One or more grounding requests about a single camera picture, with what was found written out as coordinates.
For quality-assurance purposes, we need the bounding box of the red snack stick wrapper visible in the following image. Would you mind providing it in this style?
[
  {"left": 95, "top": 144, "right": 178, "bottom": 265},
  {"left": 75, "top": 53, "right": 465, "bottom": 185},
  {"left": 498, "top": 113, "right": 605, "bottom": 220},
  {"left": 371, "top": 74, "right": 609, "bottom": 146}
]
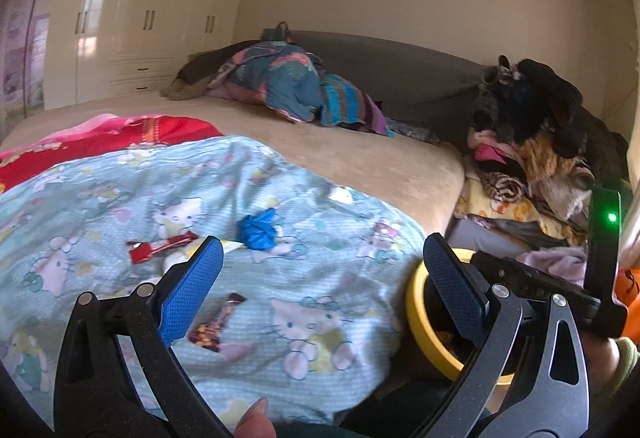
[{"left": 126, "top": 231, "right": 198, "bottom": 265}]

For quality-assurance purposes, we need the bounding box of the yellow white snack bag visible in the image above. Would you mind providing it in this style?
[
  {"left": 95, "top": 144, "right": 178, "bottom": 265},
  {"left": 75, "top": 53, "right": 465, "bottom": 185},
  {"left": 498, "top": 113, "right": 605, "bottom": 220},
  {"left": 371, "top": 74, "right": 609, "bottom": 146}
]
[{"left": 220, "top": 239, "right": 245, "bottom": 254}]

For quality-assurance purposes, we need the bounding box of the blue glove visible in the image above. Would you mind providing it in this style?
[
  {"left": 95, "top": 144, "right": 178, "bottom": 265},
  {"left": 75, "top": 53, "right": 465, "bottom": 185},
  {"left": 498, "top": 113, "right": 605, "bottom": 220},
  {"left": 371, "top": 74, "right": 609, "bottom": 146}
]
[{"left": 236, "top": 208, "right": 279, "bottom": 251}]

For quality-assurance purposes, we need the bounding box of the green sleeve forearm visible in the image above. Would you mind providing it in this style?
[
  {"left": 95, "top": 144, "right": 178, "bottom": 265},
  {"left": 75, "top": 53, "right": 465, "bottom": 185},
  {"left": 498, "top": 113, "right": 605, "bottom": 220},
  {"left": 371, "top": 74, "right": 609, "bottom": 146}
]
[{"left": 590, "top": 337, "right": 639, "bottom": 420}]

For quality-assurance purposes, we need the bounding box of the yellow rim trash bin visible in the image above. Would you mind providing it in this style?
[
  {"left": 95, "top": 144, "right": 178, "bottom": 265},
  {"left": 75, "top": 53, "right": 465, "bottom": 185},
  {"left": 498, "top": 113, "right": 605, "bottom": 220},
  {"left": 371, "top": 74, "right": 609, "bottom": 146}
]
[{"left": 406, "top": 234, "right": 498, "bottom": 380}]

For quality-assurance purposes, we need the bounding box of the person right hand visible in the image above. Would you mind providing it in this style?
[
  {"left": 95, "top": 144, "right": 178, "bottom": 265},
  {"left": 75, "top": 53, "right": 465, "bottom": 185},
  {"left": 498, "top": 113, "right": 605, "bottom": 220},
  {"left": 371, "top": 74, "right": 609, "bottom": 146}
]
[{"left": 580, "top": 332, "right": 620, "bottom": 396}]

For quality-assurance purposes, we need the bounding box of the person left hand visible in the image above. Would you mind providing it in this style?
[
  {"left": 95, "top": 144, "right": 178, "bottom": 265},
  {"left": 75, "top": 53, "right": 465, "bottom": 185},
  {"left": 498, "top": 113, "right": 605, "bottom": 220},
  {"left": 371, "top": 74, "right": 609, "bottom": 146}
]
[{"left": 233, "top": 397, "right": 277, "bottom": 438}]

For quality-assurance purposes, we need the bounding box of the orange bag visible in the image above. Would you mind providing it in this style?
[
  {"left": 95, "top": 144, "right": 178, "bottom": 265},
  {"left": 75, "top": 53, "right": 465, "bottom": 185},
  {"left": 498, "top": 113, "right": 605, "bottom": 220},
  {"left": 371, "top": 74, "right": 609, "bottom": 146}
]
[{"left": 615, "top": 269, "right": 640, "bottom": 345}]

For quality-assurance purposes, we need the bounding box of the dark candy bar wrapper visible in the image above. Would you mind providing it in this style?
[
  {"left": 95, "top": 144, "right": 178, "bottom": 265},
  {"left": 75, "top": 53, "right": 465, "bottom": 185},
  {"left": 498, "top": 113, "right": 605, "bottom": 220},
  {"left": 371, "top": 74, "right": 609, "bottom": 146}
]
[{"left": 188, "top": 293, "right": 246, "bottom": 352}]

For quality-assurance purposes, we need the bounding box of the beige bed mattress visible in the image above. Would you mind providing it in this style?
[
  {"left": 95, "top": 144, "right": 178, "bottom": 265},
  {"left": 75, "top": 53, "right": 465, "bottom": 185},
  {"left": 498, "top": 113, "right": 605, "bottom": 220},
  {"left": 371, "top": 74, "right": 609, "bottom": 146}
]
[{"left": 1, "top": 92, "right": 464, "bottom": 234}]

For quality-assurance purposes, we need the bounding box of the pile of clothes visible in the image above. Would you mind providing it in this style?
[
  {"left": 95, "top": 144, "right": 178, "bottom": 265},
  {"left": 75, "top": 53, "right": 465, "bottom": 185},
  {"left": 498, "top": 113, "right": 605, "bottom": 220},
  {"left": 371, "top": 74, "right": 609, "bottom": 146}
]
[{"left": 451, "top": 54, "right": 632, "bottom": 263}]

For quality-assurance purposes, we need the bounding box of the Hello Kitty blue blanket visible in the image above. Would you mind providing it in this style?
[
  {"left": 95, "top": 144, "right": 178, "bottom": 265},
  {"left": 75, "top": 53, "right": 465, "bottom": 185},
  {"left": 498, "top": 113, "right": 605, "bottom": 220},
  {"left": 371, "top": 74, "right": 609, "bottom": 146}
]
[{"left": 1, "top": 135, "right": 425, "bottom": 425}]

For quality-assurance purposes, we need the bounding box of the striped colourful cloth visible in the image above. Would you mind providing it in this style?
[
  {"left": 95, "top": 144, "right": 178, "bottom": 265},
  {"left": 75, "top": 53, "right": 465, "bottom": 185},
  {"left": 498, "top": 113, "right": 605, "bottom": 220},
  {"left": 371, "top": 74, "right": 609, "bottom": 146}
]
[{"left": 319, "top": 72, "right": 393, "bottom": 137}]

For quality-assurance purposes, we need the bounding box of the red pink blanket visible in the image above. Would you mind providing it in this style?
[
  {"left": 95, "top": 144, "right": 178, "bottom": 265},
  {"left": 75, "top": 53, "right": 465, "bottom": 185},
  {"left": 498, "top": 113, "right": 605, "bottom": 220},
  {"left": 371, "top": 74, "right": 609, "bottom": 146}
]
[{"left": 1, "top": 114, "right": 221, "bottom": 193}]

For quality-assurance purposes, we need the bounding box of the blue floral quilt bundle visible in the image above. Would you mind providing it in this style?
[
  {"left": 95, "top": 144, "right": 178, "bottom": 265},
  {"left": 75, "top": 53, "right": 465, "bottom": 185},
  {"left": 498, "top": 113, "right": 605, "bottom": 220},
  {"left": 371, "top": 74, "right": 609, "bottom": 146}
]
[{"left": 206, "top": 22, "right": 322, "bottom": 123}]

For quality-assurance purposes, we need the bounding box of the brown dark garment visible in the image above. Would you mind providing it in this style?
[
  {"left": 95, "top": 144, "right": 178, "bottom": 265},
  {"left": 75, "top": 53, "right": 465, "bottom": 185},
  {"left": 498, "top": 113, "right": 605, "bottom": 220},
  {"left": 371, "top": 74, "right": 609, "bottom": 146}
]
[{"left": 160, "top": 39, "right": 259, "bottom": 101}]

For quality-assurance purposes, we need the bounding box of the pink sliding door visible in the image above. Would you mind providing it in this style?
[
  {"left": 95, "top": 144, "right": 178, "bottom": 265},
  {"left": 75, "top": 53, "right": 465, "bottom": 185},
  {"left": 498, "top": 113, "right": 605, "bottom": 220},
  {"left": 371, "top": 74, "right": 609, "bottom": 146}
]
[{"left": 1, "top": 0, "right": 52, "bottom": 135}]

